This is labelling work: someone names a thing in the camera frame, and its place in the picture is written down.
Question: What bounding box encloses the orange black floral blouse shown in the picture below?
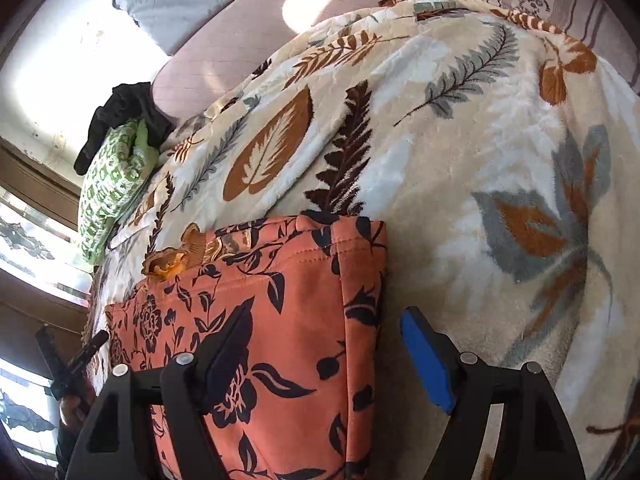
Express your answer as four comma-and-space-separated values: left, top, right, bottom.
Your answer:
104, 211, 387, 479

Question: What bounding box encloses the person's left hand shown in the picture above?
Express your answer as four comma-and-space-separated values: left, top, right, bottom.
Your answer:
60, 391, 96, 436

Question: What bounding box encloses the stained glass wooden window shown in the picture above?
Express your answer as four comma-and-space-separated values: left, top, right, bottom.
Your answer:
1, 141, 91, 479

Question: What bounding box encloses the green white patterned pillow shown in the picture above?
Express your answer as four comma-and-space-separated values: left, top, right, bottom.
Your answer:
78, 118, 160, 266

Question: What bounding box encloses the black garment on pillow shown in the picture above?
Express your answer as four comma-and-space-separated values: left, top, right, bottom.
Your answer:
74, 82, 174, 176

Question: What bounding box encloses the leaf-pattern plush blanket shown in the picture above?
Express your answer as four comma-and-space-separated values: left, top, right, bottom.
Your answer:
90, 0, 639, 479

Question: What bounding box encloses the pink sofa back cushion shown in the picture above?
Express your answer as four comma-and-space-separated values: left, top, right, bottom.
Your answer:
153, 0, 381, 122

